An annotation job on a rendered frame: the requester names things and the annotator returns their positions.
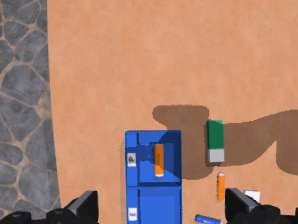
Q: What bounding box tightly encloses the orange battery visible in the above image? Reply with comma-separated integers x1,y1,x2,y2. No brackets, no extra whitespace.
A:
217,172,225,201
154,144,164,177

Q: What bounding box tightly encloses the white domino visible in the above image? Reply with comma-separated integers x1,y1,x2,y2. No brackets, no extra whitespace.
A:
244,190,260,202

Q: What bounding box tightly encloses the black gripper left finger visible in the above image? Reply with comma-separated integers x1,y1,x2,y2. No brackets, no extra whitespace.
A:
0,191,99,224

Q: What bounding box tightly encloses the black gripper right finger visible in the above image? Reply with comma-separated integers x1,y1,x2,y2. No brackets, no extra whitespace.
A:
225,188,298,224

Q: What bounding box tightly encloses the blue three-compartment bin rack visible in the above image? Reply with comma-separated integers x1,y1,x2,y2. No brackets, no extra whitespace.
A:
125,130,182,224

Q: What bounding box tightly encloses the blue battery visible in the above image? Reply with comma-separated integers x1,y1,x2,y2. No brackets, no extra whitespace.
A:
195,215,222,224

